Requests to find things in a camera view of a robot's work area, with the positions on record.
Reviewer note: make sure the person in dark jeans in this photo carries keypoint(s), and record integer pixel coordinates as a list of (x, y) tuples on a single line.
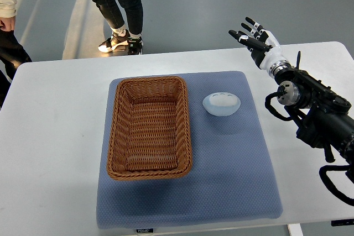
[(125, 18)]

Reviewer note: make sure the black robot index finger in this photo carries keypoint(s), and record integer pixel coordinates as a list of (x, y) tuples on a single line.
[(236, 35)]

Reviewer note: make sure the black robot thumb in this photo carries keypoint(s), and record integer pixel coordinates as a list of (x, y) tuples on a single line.
[(253, 43)]

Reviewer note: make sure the brown wicker basket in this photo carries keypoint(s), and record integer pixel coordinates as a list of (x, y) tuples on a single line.
[(150, 130)]

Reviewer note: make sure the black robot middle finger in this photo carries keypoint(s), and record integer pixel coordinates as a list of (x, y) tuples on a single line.
[(252, 30)]

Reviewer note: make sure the black table control panel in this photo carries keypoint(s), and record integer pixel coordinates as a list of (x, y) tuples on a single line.
[(342, 222)]

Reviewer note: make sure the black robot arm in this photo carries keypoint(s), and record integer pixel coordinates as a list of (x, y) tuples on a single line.
[(320, 114)]

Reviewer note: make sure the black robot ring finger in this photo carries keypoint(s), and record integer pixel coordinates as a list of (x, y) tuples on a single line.
[(254, 25)]

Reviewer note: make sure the person in beige jacket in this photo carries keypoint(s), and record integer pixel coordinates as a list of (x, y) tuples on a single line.
[(12, 52)]

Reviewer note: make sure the white table leg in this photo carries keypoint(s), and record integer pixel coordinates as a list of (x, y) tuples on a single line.
[(295, 229)]

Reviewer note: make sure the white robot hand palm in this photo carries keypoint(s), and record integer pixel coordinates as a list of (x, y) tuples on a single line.
[(265, 59)]

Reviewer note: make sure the blue foam mat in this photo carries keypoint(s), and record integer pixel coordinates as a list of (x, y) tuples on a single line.
[(231, 179)]

